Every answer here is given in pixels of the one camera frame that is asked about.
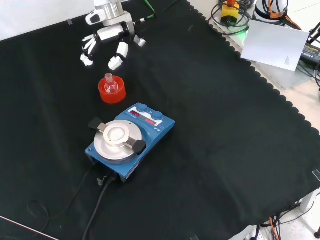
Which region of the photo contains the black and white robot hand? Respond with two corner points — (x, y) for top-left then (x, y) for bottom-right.
(80, 12), (147, 71)

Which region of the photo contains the clear glass round-bottom flask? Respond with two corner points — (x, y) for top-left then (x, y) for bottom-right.
(104, 72), (119, 95)

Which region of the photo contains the blue heater with steel plate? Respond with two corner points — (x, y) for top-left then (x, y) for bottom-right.
(84, 102), (176, 183)

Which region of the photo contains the yellow stop button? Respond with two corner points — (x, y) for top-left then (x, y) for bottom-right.
(221, 0), (241, 27)

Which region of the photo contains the black bench cloth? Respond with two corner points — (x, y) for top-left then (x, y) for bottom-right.
(0, 0), (320, 240)

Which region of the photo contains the pale board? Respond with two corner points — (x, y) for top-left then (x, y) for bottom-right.
(240, 19), (310, 73)

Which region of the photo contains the black power adapter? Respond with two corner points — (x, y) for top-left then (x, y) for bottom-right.
(299, 42), (320, 65)

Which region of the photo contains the black tripod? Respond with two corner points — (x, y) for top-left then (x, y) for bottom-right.
(308, 21), (320, 46)

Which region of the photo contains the white table leg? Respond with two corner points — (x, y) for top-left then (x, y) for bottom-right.
(299, 189), (320, 213)

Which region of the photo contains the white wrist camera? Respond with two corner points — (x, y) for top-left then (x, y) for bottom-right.
(85, 10), (106, 26)

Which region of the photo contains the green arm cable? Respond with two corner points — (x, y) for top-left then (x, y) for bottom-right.
(143, 0), (158, 19)

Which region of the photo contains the orange plastic flask ring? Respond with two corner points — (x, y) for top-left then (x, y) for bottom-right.
(97, 76), (127, 105)

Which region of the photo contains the black stop button cable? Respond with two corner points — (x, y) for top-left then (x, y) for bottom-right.
(211, 0), (252, 33)

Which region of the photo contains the thin black heater cable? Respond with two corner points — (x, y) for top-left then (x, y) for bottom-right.
(26, 166), (95, 234)

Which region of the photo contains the thick black heater cable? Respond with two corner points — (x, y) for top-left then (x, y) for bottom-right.
(82, 174), (118, 240)

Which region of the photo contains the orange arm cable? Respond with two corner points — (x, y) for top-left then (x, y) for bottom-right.
(264, 0), (307, 32)

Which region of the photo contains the grey metal base plate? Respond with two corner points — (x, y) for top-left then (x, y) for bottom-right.
(254, 59), (316, 89)

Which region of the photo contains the orange floor cable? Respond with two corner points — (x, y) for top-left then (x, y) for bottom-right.
(269, 216), (282, 240)

